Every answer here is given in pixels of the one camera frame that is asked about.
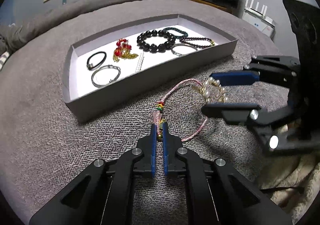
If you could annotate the beige fuzzy blanket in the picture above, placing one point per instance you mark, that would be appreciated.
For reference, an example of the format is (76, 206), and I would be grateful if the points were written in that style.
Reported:
(295, 180)

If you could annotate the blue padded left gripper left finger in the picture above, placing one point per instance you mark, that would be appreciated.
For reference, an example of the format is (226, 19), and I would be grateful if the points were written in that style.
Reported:
(153, 149)

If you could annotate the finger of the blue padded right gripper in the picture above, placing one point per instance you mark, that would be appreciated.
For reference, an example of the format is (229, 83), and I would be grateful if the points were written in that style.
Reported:
(236, 78)
(229, 112)

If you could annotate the pearl gold hair clip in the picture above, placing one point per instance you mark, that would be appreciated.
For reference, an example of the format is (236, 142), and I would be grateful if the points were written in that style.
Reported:
(211, 91)

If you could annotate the wooden tv stand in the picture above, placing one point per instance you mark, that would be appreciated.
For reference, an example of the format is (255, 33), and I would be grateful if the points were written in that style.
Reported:
(225, 9)

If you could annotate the striped pillow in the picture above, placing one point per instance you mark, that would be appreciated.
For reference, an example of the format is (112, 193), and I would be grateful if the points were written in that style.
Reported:
(3, 58)

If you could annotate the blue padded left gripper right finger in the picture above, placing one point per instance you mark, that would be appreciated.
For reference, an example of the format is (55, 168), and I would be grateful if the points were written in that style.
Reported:
(165, 146)

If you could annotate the thin silver bangle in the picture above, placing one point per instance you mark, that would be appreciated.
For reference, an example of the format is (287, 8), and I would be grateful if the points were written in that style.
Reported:
(105, 75)

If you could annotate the grey rolled duvet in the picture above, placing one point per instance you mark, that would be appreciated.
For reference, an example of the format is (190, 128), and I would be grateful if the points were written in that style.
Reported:
(16, 36)

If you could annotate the silver wire bangle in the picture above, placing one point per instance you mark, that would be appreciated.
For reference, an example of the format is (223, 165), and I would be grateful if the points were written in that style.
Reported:
(182, 49)

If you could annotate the grey shallow cardboard tray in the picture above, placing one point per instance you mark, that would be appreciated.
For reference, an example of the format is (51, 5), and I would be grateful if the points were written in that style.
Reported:
(140, 70)

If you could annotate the white wifi router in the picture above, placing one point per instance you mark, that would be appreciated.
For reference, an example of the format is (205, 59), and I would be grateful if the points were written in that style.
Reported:
(258, 18)

